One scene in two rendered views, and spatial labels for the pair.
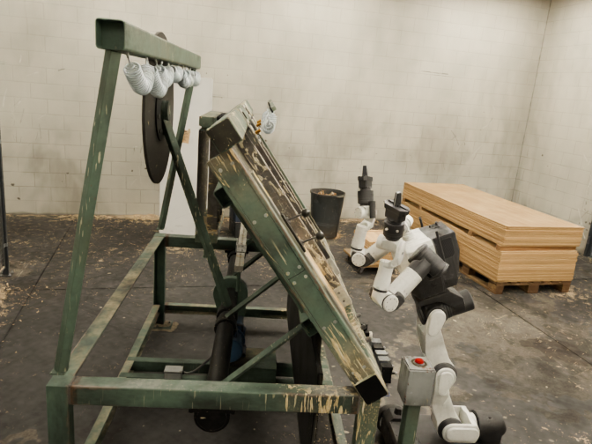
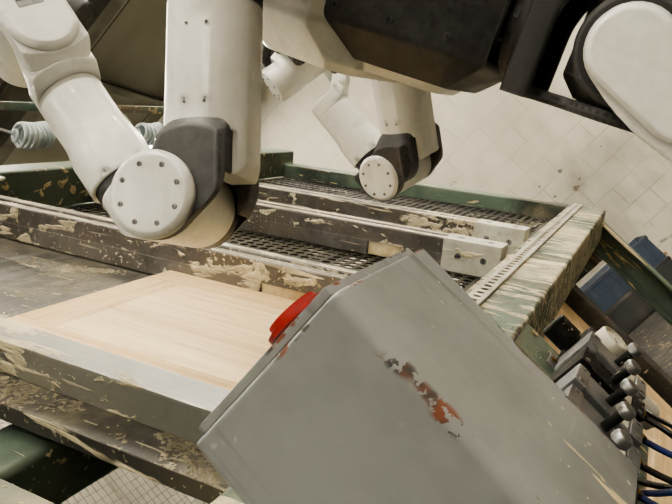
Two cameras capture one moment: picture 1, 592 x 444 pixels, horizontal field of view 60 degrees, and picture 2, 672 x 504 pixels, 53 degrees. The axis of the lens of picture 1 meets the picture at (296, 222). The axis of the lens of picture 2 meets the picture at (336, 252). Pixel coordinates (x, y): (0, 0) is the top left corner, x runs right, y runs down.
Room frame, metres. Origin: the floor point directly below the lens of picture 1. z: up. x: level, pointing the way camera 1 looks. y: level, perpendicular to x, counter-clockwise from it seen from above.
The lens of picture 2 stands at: (1.68, -0.80, 0.88)
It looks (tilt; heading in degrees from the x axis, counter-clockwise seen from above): 11 degrees up; 30
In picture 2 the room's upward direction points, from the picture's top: 43 degrees counter-clockwise
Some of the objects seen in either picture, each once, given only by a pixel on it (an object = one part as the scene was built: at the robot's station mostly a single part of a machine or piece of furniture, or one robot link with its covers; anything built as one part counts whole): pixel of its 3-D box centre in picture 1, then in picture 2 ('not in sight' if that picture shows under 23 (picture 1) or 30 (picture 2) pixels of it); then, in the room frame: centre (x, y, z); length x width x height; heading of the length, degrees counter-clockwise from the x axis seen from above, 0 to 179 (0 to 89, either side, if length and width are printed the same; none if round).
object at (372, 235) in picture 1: (372, 250); not in sight; (5.87, -0.95, 0.20); 0.61 x 0.53 x 0.40; 16
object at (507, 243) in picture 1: (476, 229); not in sight; (6.60, -2.41, 0.39); 2.46 x 1.05 x 0.78; 16
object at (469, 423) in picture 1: (455, 423); not in sight; (2.50, -0.99, 0.28); 0.21 x 0.20 x 0.13; 95
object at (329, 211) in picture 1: (325, 213); not in sight; (7.06, -0.41, 0.33); 0.52 x 0.51 x 0.65; 16
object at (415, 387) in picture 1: (416, 381); (426, 460); (1.97, -0.58, 0.84); 0.12 x 0.12 x 0.18; 5
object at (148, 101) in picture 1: (164, 110); not in sight; (2.80, 0.76, 1.85); 0.80 x 0.06 x 0.80; 5
